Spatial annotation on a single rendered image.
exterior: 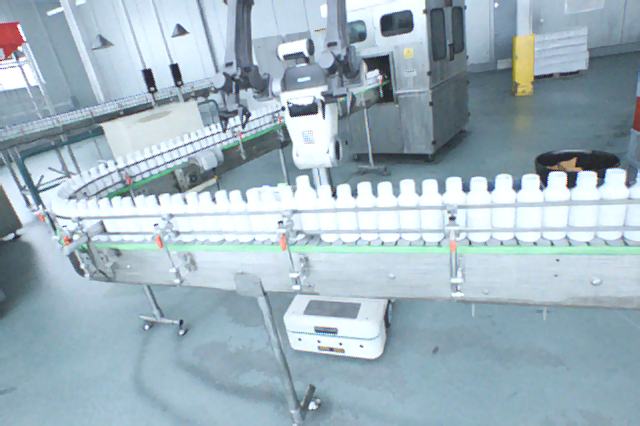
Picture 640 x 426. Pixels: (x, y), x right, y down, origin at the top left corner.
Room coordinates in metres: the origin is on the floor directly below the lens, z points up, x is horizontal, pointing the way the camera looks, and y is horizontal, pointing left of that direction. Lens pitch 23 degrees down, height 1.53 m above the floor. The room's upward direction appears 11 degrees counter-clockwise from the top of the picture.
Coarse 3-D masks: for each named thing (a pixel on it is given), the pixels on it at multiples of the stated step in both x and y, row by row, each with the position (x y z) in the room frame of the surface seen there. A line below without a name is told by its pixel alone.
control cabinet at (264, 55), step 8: (256, 40) 7.06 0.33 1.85; (264, 40) 7.21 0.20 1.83; (272, 40) 7.36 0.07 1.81; (280, 40) 7.52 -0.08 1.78; (256, 48) 7.03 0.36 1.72; (264, 48) 7.18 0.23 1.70; (272, 48) 7.33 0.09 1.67; (256, 56) 7.00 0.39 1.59; (264, 56) 7.14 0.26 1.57; (272, 56) 7.30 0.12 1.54; (256, 64) 6.97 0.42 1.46; (264, 64) 7.11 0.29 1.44; (272, 64) 7.26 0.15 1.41; (280, 64) 7.42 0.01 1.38; (264, 72) 7.08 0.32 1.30; (272, 72) 7.23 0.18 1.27; (280, 72) 7.39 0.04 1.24; (248, 96) 7.23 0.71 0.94; (248, 104) 7.26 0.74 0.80; (256, 104) 7.12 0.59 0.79; (256, 112) 7.15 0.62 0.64
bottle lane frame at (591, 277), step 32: (128, 256) 1.28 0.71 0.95; (160, 256) 1.21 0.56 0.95; (192, 256) 1.16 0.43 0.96; (224, 256) 1.10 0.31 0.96; (256, 256) 1.06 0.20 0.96; (320, 256) 0.97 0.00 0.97; (352, 256) 0.93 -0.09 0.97; (384, 256) 0.89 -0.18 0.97; (416, 256) 0.86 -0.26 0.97; (448, 256) 0.83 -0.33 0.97; (480, 256) 0.80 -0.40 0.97; (512, 256) 0.77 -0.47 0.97; (544, 256) 0.74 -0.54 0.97; (576, 256) 0.71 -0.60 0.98; (608, 256) 0.68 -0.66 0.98; (224, 288) 1.12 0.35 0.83; (288, 288) 1.02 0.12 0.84; (320, 288) 0.98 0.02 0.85; (352, 288) 0.94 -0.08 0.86; (384, 288) 0.90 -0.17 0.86; (416, 288) 0.86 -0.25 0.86; (448, 288) 0.83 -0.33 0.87; (480, 288) 0.79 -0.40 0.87; (512, 288) 0.76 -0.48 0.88; (544, 288) 0.73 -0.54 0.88; (576, 288) 0.71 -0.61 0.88; (608, 288) 0.68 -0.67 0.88
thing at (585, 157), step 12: (540, 156) 2.24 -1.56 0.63; (552, 156) 2.27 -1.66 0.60; (564, 156) 2.25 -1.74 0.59; (576, 156) 2.22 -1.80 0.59; (588, 156) 2.17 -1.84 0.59; (600, 156) 2.10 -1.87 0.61; (612, 156) 2.02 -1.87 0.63; (540, 168) 2.07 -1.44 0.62; (588, 168) 2.16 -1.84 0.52; (600, 168) 2.09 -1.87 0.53; (612, 168) 1.85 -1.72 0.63; (576, 180) 1.88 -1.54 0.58; (600, 180) 1.85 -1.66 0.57
